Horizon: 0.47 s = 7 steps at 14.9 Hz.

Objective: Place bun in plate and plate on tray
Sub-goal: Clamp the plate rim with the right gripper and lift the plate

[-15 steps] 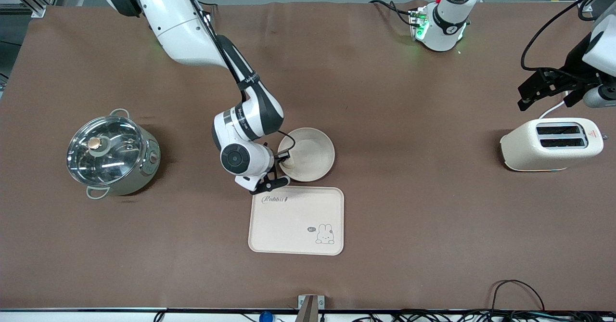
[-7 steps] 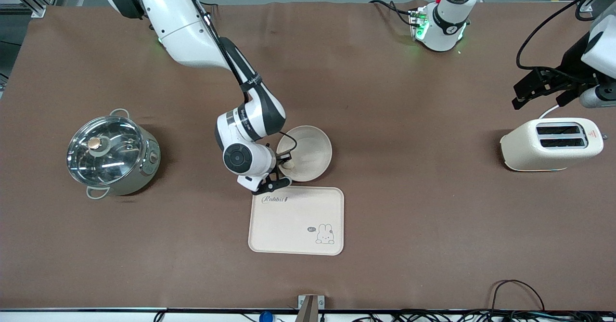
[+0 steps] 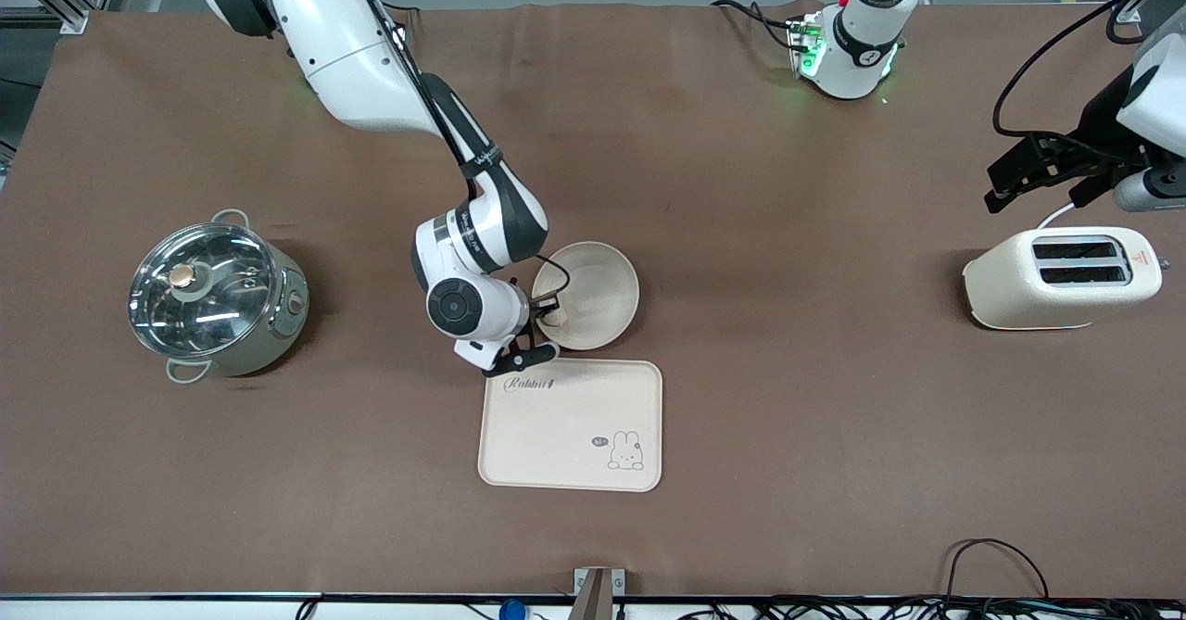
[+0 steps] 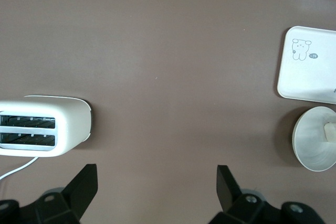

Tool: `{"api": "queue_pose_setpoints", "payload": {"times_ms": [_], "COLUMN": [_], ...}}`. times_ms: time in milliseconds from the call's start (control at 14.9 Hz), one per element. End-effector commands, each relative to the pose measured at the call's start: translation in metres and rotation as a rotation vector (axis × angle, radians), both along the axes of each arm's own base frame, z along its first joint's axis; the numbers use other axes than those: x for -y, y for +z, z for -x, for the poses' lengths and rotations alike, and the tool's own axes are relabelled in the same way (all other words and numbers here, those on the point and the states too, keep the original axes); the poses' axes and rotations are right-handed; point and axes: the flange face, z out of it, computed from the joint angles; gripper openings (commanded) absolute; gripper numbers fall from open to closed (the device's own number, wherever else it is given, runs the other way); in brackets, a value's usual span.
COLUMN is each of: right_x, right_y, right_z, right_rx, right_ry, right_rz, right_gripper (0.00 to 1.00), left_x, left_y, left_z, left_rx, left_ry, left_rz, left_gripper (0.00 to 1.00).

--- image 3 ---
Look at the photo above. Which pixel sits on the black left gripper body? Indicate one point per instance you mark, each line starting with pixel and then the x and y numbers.
pixel 1096 135

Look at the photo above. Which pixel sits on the white steamed bun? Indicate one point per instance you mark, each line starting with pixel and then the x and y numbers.
pixel 556 320

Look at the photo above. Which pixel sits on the cream round plate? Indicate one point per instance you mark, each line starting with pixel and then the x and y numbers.
pixel 593 286

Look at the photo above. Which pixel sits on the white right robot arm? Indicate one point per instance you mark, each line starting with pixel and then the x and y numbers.
pixel 352 45

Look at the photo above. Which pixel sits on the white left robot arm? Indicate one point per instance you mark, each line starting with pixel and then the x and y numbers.
pixel 862 36

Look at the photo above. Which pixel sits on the cream tray with rabbit print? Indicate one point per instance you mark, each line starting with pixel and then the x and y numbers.
pixel 565 435

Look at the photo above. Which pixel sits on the cream two-slot toaster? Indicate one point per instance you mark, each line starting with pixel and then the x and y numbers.
pixel 1010 286

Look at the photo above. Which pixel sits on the brown table mat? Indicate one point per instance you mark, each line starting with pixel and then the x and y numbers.
pixel 741 231

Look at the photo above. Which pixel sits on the blue round object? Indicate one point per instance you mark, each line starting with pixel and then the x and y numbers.
pixel 511 610

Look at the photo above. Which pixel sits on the glass pot lid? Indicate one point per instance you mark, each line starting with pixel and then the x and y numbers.
pixel 222 305

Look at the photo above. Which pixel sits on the metal table bracket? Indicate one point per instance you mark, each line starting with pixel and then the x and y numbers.
pixel 598 597

